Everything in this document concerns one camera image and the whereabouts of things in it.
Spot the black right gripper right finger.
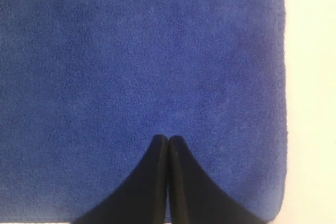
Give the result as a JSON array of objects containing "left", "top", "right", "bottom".
[{"left": 169, "top": 136, "right": 265, "bottom": 224}]

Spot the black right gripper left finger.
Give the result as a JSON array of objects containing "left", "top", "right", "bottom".
[{"left": 73, "top": 135, "right": 169, "bottom": 224}]

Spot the blue terry towel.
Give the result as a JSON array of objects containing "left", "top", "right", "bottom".
[{"left": 1, "top": 0, "right": 287, "bottom": 222}]

